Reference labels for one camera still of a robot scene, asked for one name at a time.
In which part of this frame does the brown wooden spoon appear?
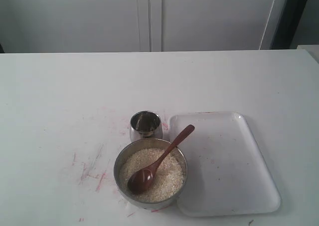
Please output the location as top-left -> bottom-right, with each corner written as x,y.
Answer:
128,124 -> 195,195

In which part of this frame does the small steel cup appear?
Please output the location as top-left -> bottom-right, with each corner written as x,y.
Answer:
129,111 -> 163,142

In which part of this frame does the large steel rice bowl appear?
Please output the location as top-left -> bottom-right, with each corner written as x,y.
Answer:
114,138 -> 187,211

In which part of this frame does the white rice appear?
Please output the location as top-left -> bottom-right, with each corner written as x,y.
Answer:
120,148 -> 184,203

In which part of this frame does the white plastic tray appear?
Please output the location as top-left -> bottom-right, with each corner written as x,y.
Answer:
168,111 -> 281,218

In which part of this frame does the white cabinet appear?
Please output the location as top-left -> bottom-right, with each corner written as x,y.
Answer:
0,0 -> 287,53

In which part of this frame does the dark door frame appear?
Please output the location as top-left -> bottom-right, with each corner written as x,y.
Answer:
271,0 -> 319,49

